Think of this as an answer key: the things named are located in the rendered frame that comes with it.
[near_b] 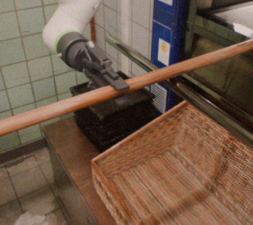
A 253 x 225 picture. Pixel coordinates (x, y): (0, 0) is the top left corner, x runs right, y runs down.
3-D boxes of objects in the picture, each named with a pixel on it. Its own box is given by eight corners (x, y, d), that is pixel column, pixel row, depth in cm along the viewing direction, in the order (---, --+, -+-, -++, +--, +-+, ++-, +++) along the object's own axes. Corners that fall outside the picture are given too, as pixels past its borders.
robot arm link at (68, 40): (55, 65, 88) (51, 35, 82) (92, 56, 93) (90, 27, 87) (63, 74, 83) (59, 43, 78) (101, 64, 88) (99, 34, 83)
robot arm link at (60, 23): (60, 52, 102) (31, 38, 94) (79, 20, 100) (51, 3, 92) (77, 69, 92) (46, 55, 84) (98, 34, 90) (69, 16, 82)
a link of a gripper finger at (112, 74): (108, 70, 72) (108, 58, 70) (118, 79, 68) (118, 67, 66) (102, 72, 71) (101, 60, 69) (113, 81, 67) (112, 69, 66)
